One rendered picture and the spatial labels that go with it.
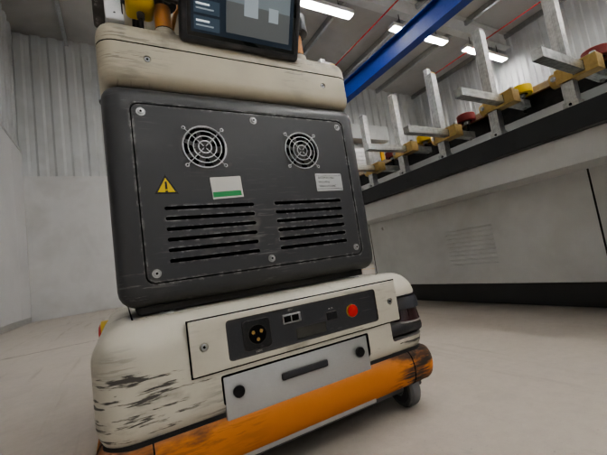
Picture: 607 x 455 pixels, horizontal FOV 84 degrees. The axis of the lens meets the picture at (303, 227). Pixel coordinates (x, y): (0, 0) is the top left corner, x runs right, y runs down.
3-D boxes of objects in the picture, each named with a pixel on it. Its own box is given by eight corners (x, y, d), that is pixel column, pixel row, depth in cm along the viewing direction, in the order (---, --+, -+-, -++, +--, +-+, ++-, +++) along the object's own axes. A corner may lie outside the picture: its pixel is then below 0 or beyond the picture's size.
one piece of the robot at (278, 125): (393, 320, 77) (336, -11, 85) (124, 397, 50) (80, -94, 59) (318, 311, 106) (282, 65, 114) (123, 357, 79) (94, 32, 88)
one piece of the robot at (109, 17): (124, 21, 100) (121, -10, 102) (105, 16, 97) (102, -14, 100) (125, 46, 108) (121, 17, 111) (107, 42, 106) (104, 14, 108)
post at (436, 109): (449, 171, 150) (430, 70, 155) (443, 173, 153) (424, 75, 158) (454, 171, 152) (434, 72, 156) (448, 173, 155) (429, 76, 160)
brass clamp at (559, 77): (598, 65, 101) (594, 50, 102) (548, 88, 113) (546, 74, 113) (607, 69, 104) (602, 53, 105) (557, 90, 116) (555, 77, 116)
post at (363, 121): (375, 192, 194) (361, 114, 198) (371, 193, 197) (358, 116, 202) (379, 192, 195) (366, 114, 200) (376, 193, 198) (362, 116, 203)
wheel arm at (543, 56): (545, 58, 92) (541, 43, 93) (531, 65, 95) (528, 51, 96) (611, 79, 114) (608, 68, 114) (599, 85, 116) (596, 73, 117)
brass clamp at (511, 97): (513, 99, 123) (509, 87, 124) (479, 116, 135) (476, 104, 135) (522, 101, 126) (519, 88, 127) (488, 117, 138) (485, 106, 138)
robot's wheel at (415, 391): (419, 371, 69) (409, 375, 68) (424, 408, 69) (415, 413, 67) (393, 363, 76) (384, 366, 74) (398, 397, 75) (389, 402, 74)
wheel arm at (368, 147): (369, 150, 158) (368, 142, 158) (365, 153, 161) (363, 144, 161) (432, 153, 179) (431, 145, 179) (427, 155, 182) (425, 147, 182)
